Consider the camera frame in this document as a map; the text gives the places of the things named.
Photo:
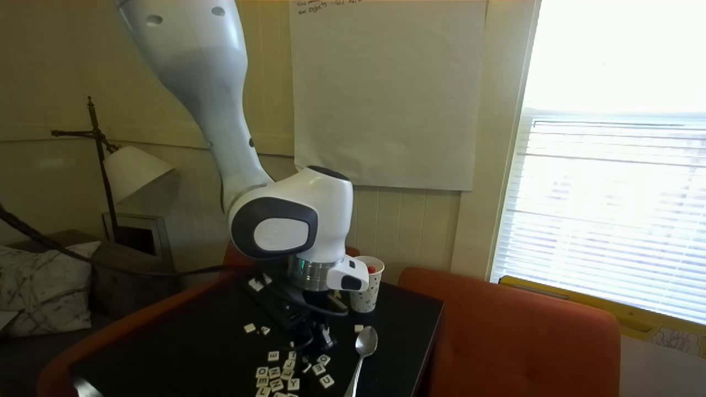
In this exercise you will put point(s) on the white patterned pillow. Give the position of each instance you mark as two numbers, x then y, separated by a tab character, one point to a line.
45	289

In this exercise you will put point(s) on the long orange sofa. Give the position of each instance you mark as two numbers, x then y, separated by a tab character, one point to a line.
112	331

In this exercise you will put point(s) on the black square side table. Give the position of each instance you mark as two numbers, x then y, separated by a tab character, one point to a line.
199	360

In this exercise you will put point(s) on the white framed dark box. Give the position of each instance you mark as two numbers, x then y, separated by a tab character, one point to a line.
145	232

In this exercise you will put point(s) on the shiny metal object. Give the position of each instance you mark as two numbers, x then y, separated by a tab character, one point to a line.
84	387

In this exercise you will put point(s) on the white dotted paper cup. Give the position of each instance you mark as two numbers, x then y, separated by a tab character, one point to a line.
369	295

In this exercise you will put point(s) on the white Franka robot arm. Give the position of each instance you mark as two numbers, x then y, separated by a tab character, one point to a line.
213	89

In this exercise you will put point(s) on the yellow wooden ledge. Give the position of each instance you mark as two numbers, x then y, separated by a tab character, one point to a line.
581	299

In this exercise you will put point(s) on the large white paper sheet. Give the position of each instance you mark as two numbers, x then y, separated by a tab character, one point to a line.
390	95

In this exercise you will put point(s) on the small red object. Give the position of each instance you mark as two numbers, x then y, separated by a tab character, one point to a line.
376	268

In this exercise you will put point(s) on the brown cushion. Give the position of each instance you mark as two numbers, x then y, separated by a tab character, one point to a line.
130	286

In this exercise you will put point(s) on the orange armchair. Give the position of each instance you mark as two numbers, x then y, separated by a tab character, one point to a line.
516	337

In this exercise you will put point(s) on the metal spoon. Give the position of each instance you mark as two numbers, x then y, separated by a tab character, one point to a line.
366	343

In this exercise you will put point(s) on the white window blinds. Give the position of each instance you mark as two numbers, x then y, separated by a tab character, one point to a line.
611	221

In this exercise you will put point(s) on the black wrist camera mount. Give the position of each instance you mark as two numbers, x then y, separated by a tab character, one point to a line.
273	299

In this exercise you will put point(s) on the floor lamp with white shade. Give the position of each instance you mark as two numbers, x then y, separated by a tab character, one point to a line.
136	171

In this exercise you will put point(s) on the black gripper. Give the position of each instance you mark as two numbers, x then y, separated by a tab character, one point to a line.
327	303

